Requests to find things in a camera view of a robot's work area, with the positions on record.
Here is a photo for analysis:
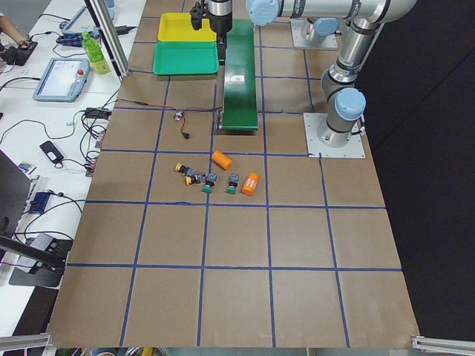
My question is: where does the green push button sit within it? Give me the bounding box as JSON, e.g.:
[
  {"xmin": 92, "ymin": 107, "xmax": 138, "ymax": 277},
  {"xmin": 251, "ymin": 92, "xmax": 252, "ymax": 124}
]
[
  {"xmin": 226, "ymin": 173, "xmax": 240, "ymax": 194},
  {"xmin": 202, "ymin": 172, "xmax": 217, "ymax": 194}
]

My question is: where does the orange cylinder with 4680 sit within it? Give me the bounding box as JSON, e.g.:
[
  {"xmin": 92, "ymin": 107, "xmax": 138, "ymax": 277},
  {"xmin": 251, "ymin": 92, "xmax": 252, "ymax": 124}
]
[{"xmin": 242, "ymin": 172, "xmax": 260, "ymax": 196}]

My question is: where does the plain orange cylinder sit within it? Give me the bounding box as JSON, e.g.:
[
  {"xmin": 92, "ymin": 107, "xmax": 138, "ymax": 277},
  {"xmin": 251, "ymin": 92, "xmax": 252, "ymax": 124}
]
[{"xmin": 212, "ymin": 150, "xmax": 233, "ymax": 170}]

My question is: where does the yellow push button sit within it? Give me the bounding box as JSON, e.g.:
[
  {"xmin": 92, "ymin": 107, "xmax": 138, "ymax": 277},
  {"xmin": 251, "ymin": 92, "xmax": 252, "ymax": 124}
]
[
  {"xmin": 174, "ymin": 162, "xmax": 196, "ymax": 177},
  {"xmin": 186, "ymin": 173, "xmax": 206, "ymax": 185}
]

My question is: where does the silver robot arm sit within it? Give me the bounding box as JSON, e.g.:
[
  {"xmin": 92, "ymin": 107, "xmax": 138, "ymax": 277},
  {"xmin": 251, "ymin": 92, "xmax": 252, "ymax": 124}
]
[
  {"xmin": 318, "ymin": 18, "xmax": 378, "ymax": 148},
  {"xmin": 190, "ymin": 1, "xmax": 415, "ymax": 36}
]

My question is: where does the green conveyor belt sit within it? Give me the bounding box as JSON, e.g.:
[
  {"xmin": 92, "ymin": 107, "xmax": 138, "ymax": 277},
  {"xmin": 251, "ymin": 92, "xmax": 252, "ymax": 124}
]
[{"xmin": 217, "ymin": 19, "xmax": 258, "ymax": 131}]

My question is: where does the green plastic tray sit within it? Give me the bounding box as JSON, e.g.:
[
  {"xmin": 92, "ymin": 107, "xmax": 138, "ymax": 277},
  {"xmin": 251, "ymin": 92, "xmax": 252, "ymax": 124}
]
[{"xmin": 152, "ymin": 42, "xmax": 219, "ymax": 76}]

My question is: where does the black power adapter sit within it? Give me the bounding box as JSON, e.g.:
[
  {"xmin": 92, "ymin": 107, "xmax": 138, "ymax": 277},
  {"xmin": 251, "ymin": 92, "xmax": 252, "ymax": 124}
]
[{"xmin": 85, "ymin": 108, "xmax": 111, "ymax": 119}]

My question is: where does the yellow plastic tray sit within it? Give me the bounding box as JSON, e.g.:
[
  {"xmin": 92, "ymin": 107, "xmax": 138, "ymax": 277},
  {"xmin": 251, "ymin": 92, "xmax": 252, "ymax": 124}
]
[{"xmin": 157, "ymin": 13, "xmax": 216, "ymax": 42}]

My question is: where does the green tea bottle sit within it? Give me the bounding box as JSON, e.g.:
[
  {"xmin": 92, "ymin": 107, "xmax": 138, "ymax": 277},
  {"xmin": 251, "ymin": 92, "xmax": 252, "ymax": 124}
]
[{"xmin": 82, "ymin": 32, "xmax": 111, "ymax": 75}]

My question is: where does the near teach pendant tablet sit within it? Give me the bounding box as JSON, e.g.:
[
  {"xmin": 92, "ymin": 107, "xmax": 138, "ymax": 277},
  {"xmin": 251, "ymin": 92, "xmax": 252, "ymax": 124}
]
[{"xmin": 33, "ymin": 58, "xmax": 91, "ymax": 102}]

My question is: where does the teach pendant tablet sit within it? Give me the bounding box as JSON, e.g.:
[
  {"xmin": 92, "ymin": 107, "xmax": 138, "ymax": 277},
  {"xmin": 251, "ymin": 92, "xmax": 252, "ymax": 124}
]
[
  {"xmin": 33, "ymin": 58, "xmax": 91, "ymax": 102},
  {"xmin": 61, "ymin": 6, "xmax": 96, "ymax": 35}
]

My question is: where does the far teach pendant tablet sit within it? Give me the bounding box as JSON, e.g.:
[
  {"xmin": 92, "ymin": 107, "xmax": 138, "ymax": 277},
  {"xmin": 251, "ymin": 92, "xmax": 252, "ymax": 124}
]
[{"xmin": 61, "ymin": 6, "xmax": 96, "ymax": 35}]

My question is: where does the red black power cable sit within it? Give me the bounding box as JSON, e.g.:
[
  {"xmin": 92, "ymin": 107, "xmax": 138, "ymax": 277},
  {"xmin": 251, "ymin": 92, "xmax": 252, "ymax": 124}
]
[{"xmin": 111, "ymin": 99, "xmax": 223, "ymax": 141}]

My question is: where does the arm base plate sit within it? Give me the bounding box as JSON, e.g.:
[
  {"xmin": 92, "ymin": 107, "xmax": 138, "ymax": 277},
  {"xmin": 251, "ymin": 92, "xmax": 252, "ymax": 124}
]
[
  {"xmin": 290, "ymin": 18, "xmax": 339, "ymax": 50},
  {"xmin": 303, "ymin": 113, "xmax": 366, "ymax": 159}
]

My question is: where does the black phone with strap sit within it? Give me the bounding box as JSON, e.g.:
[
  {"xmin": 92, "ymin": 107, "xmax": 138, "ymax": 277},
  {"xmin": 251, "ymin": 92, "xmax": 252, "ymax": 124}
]
[{"xmin": 39, "ymin": 141, "xmax": 64, "ymax": 164}]

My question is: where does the aluminium frame post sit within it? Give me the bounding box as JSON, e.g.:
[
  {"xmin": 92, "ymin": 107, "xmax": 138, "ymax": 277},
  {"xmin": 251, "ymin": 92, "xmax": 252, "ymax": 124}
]
[{"xmin": 84, "ymin": 0, "xmax": 130, "ymax": 78}]

